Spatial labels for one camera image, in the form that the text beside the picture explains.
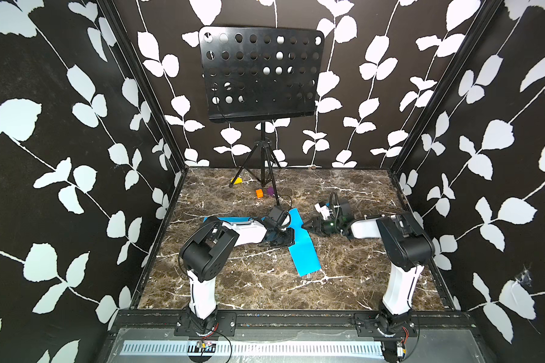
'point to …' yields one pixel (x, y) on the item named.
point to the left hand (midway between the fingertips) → (297, 240)
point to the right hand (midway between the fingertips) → (304, 226)
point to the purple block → (270, 190)
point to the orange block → (259, 193)
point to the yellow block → (239, 180)
